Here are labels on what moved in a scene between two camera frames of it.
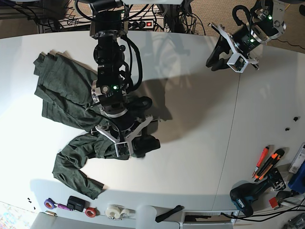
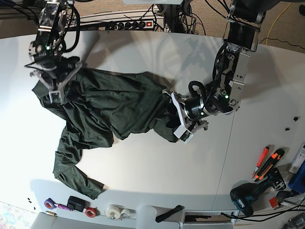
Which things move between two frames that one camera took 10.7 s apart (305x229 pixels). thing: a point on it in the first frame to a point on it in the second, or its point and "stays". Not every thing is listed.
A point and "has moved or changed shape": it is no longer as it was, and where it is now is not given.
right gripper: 222,45 to 190,110
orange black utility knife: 273,159 stays
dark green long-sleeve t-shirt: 65,87 has moved or changed shape
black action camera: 76,203 stays
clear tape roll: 113,211 stays
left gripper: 122,128 to 55,69
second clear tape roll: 128,213 stays
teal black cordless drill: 244,194 stays
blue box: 297,182 stays
